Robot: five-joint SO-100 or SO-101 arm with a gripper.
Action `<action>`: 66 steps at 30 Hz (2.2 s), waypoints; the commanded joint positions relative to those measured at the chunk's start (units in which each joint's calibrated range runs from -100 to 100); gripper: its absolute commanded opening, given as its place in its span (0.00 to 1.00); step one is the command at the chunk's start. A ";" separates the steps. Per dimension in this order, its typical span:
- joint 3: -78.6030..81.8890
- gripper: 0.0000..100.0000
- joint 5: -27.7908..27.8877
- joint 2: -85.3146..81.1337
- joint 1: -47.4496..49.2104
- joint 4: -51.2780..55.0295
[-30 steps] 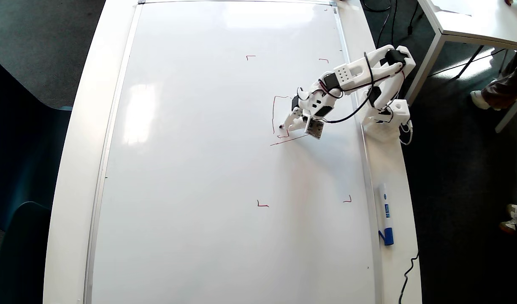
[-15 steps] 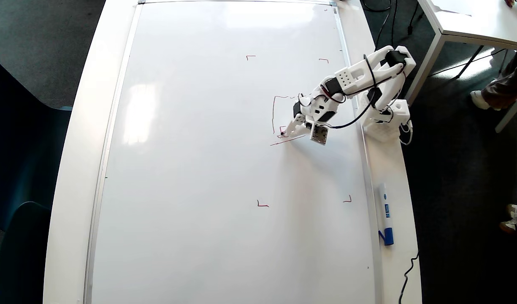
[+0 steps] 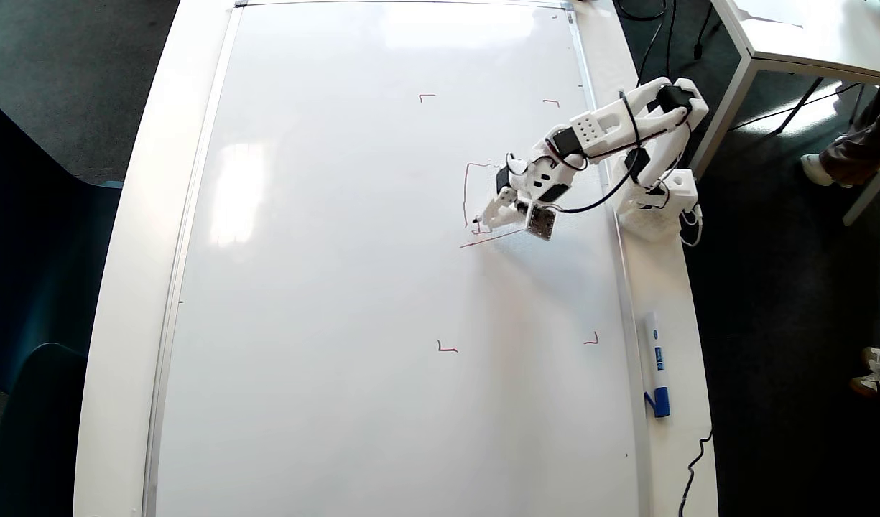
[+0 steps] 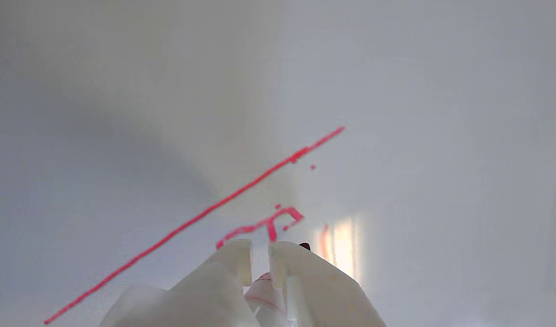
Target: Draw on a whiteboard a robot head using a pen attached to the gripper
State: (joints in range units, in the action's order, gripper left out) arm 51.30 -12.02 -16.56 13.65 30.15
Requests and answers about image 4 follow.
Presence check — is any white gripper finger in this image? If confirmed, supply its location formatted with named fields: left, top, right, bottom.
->
left=269, top=240, right=387, bottom=327
left=100, top=239, right=260, bottom=327

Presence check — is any large whiteboard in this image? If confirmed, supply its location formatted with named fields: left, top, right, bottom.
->
left=0, top=0, right=556, bottom=327

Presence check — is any white red whiteboard marker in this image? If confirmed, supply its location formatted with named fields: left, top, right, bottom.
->
left=243, top=242, right=312, bottom=327

